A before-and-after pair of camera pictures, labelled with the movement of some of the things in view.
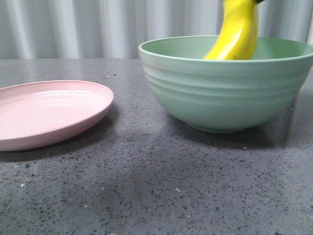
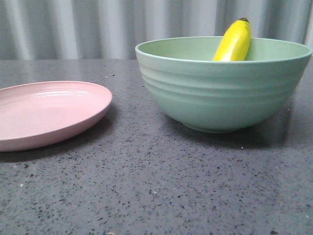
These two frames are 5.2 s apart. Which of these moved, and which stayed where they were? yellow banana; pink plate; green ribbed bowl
Moved: yellow banana
Stayed: pink plate; green ribbed bowl
